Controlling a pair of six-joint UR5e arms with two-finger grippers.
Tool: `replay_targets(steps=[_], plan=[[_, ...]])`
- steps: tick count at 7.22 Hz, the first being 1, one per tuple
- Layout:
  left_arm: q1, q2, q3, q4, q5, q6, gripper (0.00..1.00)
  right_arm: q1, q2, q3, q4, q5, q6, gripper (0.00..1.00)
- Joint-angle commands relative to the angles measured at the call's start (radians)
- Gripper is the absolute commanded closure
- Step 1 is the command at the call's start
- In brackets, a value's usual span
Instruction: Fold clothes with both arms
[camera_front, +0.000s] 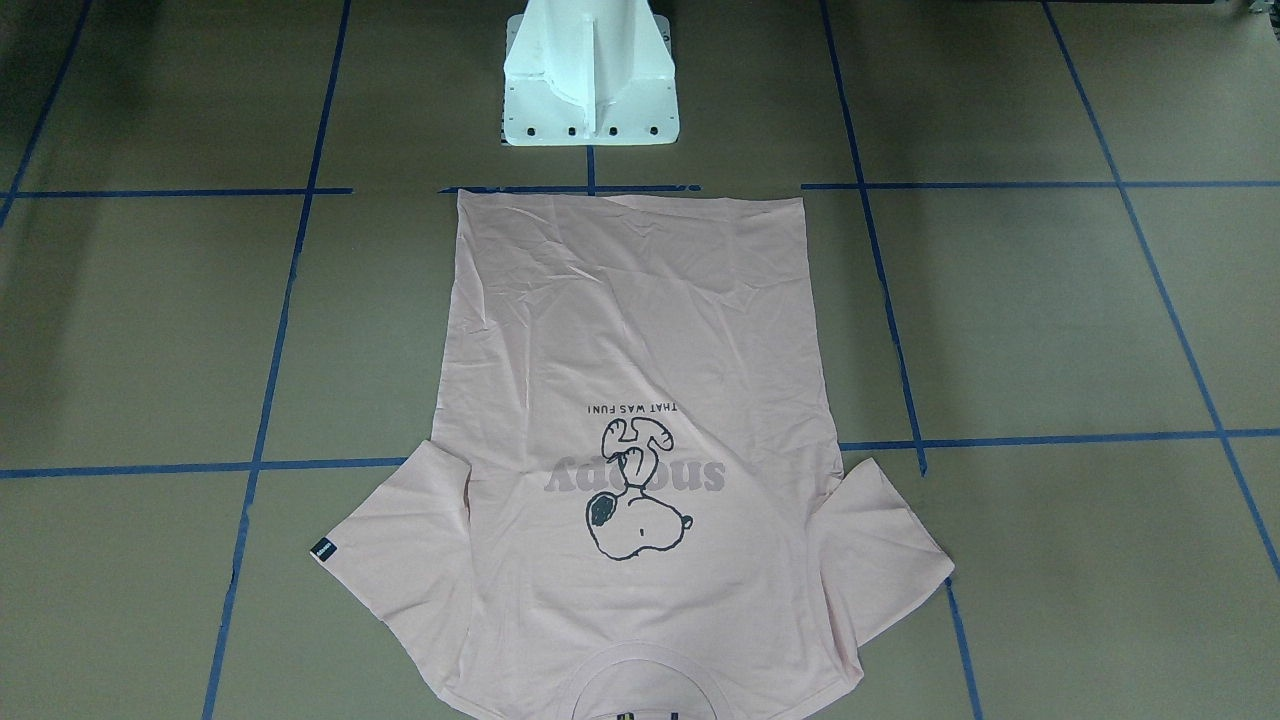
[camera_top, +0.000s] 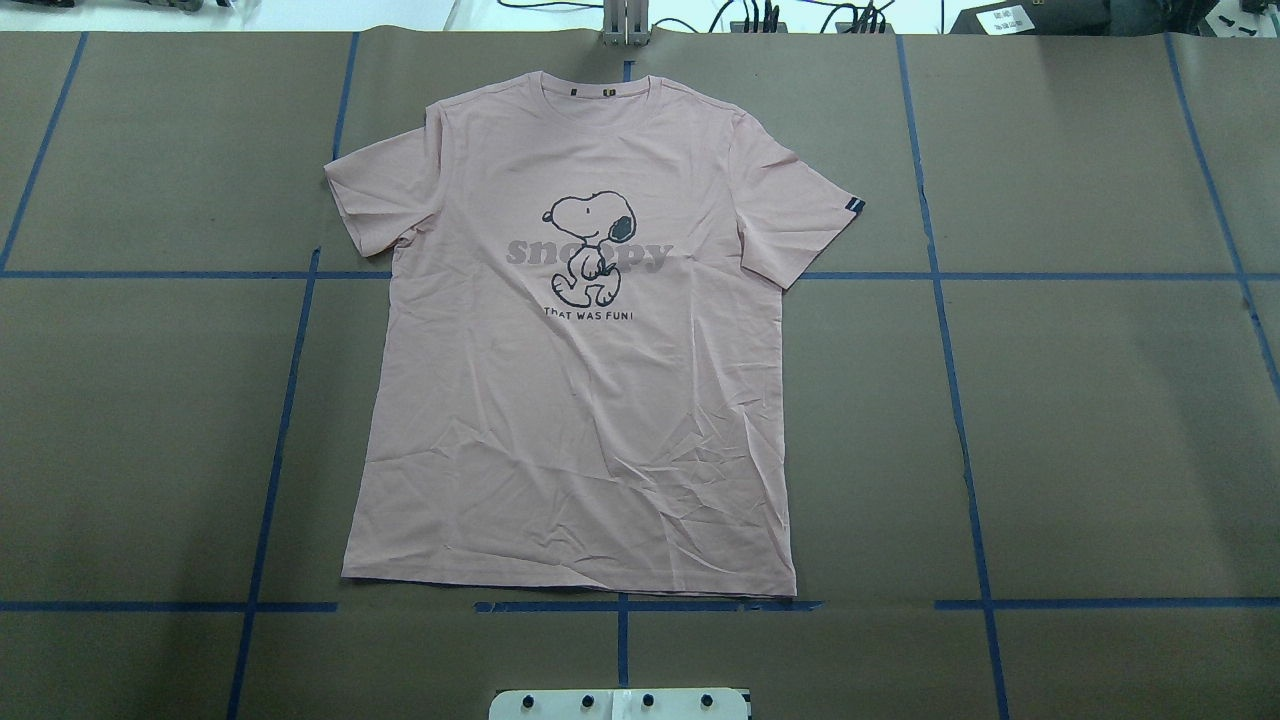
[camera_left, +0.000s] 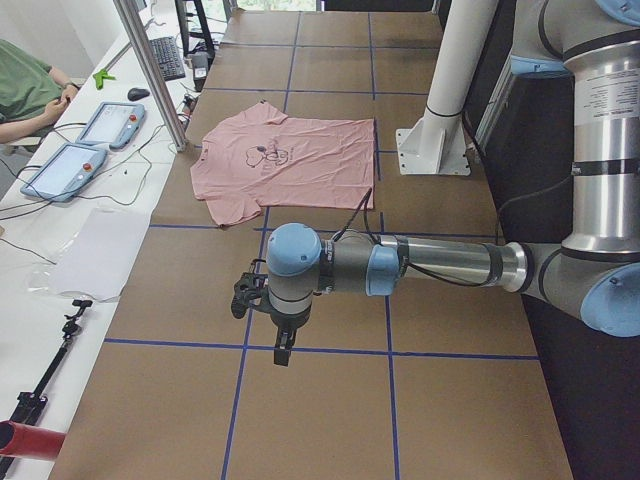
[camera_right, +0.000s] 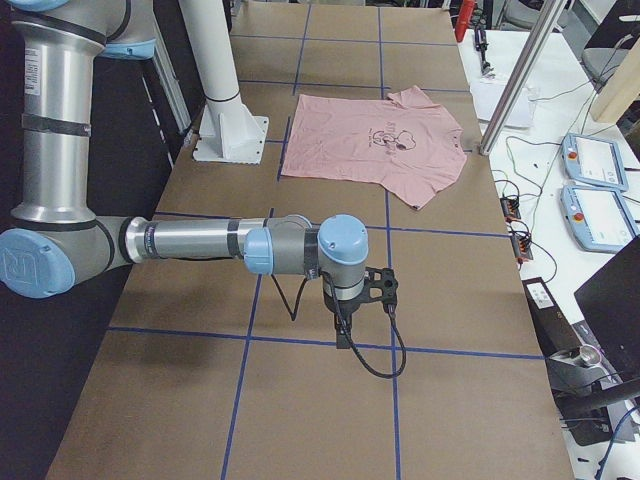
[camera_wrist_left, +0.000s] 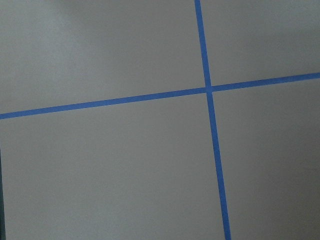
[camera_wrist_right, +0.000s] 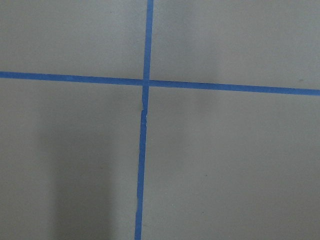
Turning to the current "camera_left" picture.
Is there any black keyboard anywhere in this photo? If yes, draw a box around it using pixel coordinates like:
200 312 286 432
149 36 185 81

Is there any near blue teach pendant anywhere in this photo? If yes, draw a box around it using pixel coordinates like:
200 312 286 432
20 142 107 202

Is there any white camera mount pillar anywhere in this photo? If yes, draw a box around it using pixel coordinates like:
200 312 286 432
396 0 499 176

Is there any black computer mouse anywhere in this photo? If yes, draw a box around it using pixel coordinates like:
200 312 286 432
127 87 150 102

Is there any blue teach pendant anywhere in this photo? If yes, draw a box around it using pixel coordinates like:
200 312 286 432
76 102 146 150
20 142 107 202

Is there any white paper sheet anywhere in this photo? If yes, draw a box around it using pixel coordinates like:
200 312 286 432
28 208 150 302

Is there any person in green shirt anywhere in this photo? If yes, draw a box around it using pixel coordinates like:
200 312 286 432
1 39 80 144

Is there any green plastic clamp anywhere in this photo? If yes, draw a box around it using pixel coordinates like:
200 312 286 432
93 69 115 90

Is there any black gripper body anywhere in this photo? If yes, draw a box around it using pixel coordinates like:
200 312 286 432
270 312 304 345

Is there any aluminium frame post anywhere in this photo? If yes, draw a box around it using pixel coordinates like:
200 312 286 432
113 0 187 152

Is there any pink Snoopy t-shirt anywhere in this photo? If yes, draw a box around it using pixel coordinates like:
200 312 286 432
190 102 375 226

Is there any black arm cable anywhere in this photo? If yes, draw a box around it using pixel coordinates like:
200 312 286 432
331 187 501 287

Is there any red cylinder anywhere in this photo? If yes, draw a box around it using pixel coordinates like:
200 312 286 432
1 421 66 461

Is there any far blue teach pendant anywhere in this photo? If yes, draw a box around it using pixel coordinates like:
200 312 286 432
76 102 146 150

